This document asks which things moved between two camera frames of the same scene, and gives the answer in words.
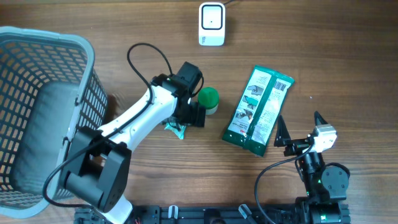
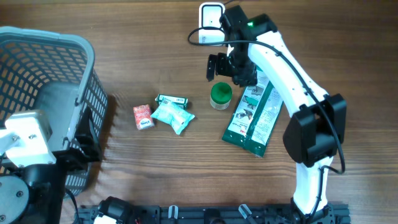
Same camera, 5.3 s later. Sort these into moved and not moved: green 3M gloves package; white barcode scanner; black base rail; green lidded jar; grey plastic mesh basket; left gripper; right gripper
Moved: right gripper; left gripper; green lidded jar
Not moved: black base rail; grey plastic mesh basket; white barcode scanner; green 3M gloves package
